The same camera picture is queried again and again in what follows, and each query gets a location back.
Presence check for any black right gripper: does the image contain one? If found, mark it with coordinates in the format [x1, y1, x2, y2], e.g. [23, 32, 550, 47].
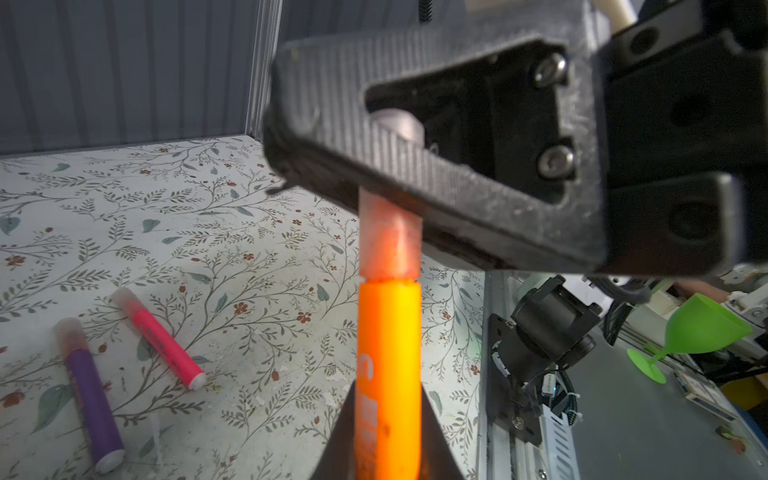
[600, 1, 767, 276]

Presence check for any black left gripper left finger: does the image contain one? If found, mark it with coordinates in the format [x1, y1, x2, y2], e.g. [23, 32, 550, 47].
[309, 381, 356, 480]

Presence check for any purple marker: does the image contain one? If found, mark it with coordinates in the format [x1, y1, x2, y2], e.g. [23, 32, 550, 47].
[54, 318, 125, 475]

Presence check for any lone orange marker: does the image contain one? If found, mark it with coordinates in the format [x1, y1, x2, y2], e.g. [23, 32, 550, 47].
[354, 280, 422, 479]

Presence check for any translucent pen cap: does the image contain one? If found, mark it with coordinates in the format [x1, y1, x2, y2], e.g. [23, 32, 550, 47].
[358, 107, 427, 283]

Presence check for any green plastic goblet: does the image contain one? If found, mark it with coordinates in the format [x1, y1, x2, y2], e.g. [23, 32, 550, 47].
[627, 294, 752, 385]

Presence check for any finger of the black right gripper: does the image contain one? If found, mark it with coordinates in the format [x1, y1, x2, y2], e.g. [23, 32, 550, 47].
[264, 11, 609, 273]

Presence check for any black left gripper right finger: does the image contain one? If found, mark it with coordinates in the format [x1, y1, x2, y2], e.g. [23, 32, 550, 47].
[418, 390, 464, 480]

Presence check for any aluminium corner post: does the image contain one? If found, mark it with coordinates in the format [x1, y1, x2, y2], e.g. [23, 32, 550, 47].
[245, 0, 284, 141]

